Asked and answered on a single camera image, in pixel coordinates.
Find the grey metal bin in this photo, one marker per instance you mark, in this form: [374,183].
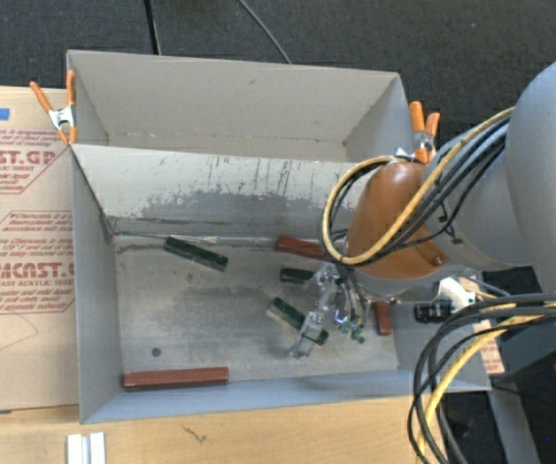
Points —
[219,307]

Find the brown cardboard board, red print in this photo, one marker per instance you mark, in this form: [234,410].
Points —
[26,259]

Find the black cylinder on white bracket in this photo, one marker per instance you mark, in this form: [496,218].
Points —
[451,294]

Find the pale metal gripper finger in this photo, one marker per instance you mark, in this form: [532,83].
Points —
[327,284]
[312,327]

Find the dark green flat block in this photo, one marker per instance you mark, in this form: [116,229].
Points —
[294,275]
[195,254]
[284,310]

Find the red-brown flat block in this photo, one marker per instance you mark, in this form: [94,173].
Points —
[297,247]
[382,318]
[176,377]

